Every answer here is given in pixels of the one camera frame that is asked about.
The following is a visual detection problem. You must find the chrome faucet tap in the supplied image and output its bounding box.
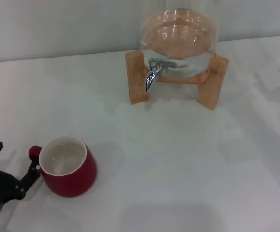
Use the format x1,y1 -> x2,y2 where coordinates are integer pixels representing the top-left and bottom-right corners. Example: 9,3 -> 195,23
144,58 -> 178,93

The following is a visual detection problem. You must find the wooden dispenser stand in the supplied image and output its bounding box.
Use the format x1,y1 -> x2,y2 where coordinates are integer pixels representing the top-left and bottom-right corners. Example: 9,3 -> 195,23
125,49 -> 229,111

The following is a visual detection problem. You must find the clear glass dispenser jar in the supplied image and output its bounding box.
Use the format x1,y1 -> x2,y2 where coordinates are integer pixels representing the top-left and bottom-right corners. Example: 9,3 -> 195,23
139,0 -> 220,79

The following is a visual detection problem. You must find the red ceramic cup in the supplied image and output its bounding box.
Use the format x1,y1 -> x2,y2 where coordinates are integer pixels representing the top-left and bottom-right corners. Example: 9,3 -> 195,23
28,135 -> 98,198

